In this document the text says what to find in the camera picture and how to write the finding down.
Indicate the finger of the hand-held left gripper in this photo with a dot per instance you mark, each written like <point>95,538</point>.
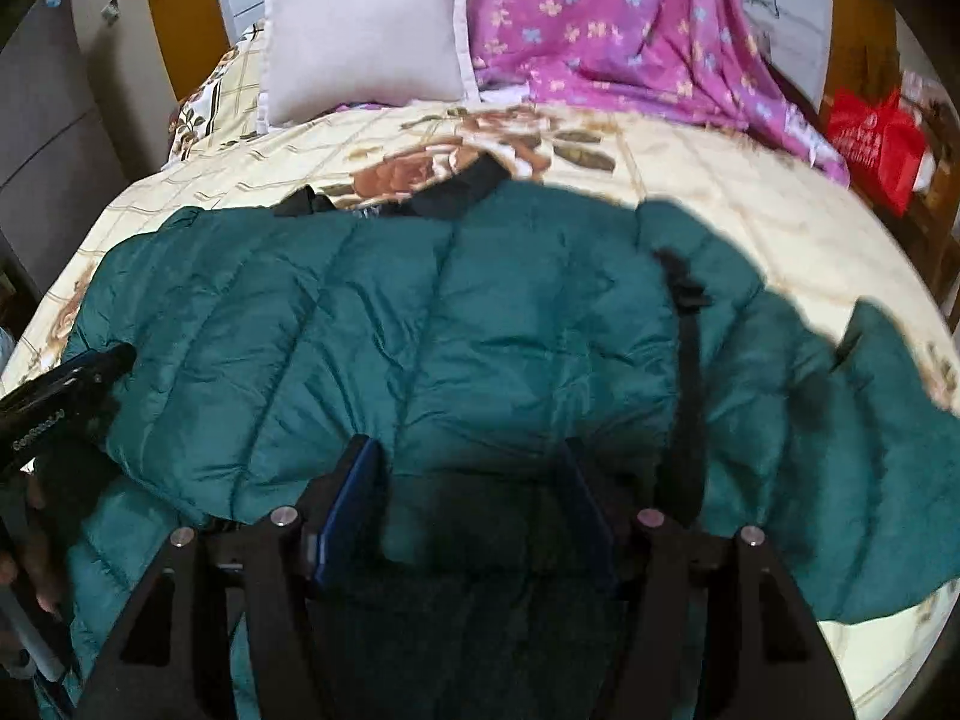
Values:
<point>105,364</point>

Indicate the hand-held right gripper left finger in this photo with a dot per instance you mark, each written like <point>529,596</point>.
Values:
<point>345,510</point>

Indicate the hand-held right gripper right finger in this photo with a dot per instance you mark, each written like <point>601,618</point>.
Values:
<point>589,517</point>

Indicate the green puffer jacket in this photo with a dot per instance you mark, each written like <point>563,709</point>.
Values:
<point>465,330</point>

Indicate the person's left hand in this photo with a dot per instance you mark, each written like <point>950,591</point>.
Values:
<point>45,547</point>

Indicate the white metal tube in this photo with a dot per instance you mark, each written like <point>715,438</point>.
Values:
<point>34,630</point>

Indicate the grey refrigerator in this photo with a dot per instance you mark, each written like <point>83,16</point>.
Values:
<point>60,135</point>

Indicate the cream floral bedspread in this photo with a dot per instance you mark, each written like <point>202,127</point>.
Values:
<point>750,187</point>

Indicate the wooden bed headboard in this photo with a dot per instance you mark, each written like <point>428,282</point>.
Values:
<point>232,0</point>

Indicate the white pillow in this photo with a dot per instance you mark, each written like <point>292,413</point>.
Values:
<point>360,30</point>

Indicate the wooden nightstand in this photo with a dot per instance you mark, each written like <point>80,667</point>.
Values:
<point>937,240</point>

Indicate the red bag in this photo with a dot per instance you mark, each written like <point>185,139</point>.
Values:
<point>874,142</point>

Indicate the purple floral blanket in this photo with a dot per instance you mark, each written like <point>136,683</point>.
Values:
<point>600,22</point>

